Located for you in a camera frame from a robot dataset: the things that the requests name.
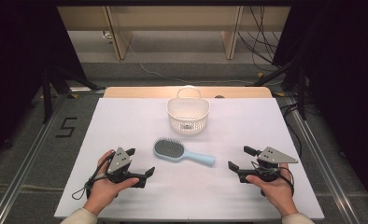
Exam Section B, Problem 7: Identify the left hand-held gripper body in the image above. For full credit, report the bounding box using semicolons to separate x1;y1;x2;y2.
106;147;147;189

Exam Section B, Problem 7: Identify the white plastic basket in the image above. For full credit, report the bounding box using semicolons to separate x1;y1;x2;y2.
166;87;211;135

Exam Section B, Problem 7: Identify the light wooden desk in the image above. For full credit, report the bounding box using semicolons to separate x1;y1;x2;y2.
57;6;291;61

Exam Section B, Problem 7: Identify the person's left hand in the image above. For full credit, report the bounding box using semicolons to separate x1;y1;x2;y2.
83;149;140;216

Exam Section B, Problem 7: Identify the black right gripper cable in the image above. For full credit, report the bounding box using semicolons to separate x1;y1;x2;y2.
250;160;296;197

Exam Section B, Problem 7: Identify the person's right hand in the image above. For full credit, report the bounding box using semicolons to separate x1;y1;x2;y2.
246;163;299;217

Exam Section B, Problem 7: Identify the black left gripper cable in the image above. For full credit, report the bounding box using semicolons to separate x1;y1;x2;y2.
71;150;116;201

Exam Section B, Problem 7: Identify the black metal stand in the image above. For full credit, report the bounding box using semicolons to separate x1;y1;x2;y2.
41;66;106;124
252;59;308;121

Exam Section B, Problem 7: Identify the light blue hairbrush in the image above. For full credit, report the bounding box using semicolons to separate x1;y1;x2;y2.
152;137;216;167

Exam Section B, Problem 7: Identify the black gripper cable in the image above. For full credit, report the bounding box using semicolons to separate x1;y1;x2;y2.
250;160;296;197
71;150;116;201

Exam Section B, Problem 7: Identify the bundle of black cables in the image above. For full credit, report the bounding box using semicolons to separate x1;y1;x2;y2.
237;6;283;73

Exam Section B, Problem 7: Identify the metal floor rail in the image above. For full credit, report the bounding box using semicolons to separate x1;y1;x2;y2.
284;95;362;224
0;92;68;224

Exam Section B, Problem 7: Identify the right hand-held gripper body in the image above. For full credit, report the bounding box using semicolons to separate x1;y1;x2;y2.
238;147;299;184

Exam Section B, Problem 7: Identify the black curtain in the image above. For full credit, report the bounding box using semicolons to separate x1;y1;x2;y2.
0;0;90;160
272;0;368;213

